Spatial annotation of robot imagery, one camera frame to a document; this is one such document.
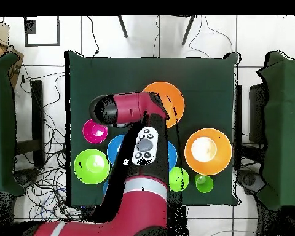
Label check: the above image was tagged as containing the black tripod leg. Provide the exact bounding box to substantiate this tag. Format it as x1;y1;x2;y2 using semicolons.
181;15;197;47
117;15;129;39

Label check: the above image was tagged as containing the small green plastic bowl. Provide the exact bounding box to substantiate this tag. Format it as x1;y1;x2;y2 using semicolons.
168;167;190;192

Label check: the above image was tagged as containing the green cloth covered table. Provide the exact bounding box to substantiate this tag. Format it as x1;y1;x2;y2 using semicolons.
0;52;25;197
256;50;295;210

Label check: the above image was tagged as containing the black floor stand bar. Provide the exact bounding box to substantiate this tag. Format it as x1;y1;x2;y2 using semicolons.
14;79;45;168

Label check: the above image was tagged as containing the black stand base with knob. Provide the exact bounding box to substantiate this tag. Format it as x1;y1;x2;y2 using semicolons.
14;168;41;188

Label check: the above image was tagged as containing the large green plastic bowl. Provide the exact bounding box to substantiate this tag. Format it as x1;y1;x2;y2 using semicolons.
73;148;111;185

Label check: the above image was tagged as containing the black box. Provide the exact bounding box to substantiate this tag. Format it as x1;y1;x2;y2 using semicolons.
248;82;269;144

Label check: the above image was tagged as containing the dark green table cloth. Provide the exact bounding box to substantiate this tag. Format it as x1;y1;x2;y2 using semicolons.
64;50;242;207

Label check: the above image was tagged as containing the small pink plastic bowl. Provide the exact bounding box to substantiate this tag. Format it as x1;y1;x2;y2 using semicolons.
82;119;109;144

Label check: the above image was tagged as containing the blue plastic bowl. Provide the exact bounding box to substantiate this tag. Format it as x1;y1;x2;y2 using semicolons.
167;141;178;171
106;134;126;166

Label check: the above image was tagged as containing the black square frame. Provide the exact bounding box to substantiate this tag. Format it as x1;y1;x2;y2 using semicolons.
23;15;61;47

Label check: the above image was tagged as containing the green plastic cup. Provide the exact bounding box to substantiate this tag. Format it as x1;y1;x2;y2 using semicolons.
194;173;214;194

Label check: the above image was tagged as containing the thin black floor cable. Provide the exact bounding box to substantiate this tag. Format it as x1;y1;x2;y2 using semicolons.
86;15;101;57

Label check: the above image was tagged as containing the large orange plastic bowl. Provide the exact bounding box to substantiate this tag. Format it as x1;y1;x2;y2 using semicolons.
141;81;186;129
184;127;233;176

